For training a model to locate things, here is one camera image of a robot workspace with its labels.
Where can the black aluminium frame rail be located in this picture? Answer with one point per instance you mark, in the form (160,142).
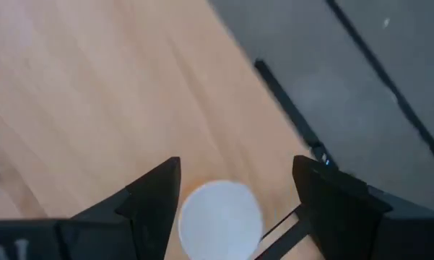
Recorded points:
(279,224)
(287,241)

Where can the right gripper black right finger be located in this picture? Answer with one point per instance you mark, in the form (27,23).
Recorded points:
(332,202)

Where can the orange medicine bottle white cap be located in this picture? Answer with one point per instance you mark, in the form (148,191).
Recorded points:
(220,220)

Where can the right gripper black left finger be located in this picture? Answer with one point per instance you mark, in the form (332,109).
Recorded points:
(148,213)

